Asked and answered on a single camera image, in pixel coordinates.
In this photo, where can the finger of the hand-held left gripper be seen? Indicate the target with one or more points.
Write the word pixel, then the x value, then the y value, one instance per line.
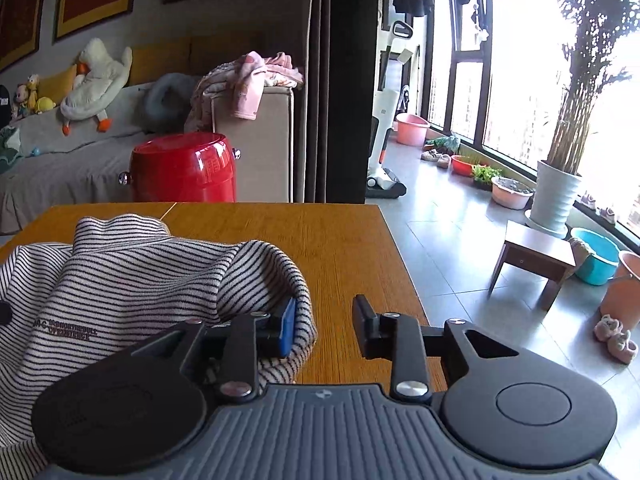
pixel 4 313

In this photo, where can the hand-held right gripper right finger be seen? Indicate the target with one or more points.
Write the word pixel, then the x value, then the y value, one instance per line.
pixel 364 327

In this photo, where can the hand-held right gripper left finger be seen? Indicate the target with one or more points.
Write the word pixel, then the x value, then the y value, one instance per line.
pixel 289 327

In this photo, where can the striped white shirt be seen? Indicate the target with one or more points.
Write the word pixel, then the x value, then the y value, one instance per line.
pixel 125 280

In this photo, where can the pink clothes pile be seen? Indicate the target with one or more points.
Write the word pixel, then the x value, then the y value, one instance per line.
pixel 250 80

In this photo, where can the grey covered sofa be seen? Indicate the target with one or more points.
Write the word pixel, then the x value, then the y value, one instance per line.
pixel 75 165

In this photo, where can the pile of shoes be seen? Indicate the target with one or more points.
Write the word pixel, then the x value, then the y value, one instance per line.
pixel 435 157

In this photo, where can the red round stool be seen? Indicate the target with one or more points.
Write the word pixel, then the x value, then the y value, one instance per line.
pixel 185 170

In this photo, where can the small wooden stool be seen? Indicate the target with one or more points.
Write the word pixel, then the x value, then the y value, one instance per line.
pixel 537 250

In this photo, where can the red plastic basin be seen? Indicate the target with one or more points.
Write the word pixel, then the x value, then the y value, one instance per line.
pixel 465 166

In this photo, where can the small green potted plant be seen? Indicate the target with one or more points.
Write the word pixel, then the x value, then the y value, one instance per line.
pixel 486 175

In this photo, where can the pink planter basin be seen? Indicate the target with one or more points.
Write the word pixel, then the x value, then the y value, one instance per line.
pixel 511 195

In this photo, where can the pink plastic basin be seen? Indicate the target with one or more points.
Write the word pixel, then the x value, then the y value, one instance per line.
pixel 412 130

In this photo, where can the black cap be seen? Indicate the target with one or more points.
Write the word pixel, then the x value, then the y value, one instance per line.
pixel 3 105

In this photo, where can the yellow round plush toy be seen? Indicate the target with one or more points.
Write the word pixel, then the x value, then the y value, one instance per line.
pixel 45 105

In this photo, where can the small pink doll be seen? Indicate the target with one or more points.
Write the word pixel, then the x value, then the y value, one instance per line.
pixel 20 100

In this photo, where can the white floor washer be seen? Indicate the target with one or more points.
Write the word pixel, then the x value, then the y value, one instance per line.
pixel 380 110

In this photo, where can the small yellow doll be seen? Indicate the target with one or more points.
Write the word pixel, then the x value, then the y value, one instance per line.
pixel 33 91

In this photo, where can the tall potted palm plant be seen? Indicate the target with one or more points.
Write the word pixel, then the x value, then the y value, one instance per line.
pixel 552 195

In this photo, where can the yellow pillow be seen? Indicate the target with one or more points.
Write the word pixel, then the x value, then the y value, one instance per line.
pixel 55 85

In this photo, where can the blue plastic bucket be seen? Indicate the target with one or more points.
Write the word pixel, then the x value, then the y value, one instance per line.
pixel 595 265

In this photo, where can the pink baby shoe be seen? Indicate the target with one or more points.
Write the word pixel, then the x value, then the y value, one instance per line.
pixel 607 329
pixel 622 347

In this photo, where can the brown curtain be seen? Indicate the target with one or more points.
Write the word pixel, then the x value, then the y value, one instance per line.
pixel 320 85

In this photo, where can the white goose plush toy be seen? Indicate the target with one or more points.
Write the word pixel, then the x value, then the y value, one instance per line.
pixel 100 85

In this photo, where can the grey round cushion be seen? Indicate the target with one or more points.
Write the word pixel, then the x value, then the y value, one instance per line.
pixel 165 100

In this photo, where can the orange plastic bucket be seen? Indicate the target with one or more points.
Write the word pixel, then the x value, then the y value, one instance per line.
pixel 622 295

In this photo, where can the mustard back cushion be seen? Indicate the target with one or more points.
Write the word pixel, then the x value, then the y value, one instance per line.
pixel 160 60
pixel 220 52

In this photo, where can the black window frame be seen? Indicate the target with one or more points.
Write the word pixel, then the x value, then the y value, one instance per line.
pixel 486 100

